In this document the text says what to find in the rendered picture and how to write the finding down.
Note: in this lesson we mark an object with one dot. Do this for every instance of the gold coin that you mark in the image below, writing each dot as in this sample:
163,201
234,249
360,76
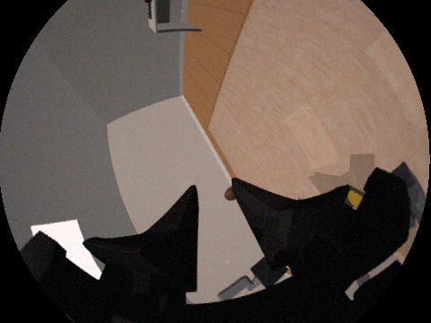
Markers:
354,198

